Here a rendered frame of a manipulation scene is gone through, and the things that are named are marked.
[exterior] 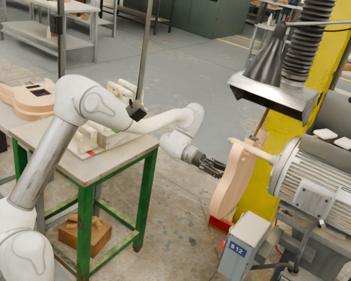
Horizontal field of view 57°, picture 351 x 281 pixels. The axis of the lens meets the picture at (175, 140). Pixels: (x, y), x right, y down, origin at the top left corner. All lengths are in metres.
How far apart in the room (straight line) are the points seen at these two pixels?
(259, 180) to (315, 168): 1.28
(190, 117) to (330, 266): 0.85
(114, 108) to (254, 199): 1.67
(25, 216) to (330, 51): 1.75
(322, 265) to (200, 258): 1.30
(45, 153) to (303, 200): 0.95
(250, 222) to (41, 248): 0.73
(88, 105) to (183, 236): 1.74
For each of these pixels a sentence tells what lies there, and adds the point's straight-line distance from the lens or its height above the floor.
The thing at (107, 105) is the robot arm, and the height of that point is 1.42.
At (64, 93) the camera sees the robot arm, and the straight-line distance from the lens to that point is 1.27.
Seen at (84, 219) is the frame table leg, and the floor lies 0.69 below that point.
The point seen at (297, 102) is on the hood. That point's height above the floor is 1.52.
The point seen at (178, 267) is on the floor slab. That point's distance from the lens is 2.47.
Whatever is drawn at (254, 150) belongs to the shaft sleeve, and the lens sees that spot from 1.36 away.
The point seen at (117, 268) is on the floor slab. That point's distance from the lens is 2.40.
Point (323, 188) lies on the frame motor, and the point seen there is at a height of 1.30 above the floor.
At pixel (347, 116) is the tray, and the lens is 1.31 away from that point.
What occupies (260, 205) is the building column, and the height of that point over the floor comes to 0.37.
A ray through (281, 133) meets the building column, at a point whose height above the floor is 0.98.
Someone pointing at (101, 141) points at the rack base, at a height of 0.97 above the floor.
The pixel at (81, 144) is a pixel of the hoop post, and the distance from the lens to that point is 1.69.
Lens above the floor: 1.90
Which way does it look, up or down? 30 degrees down
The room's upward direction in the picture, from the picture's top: 11 degrees clockwise
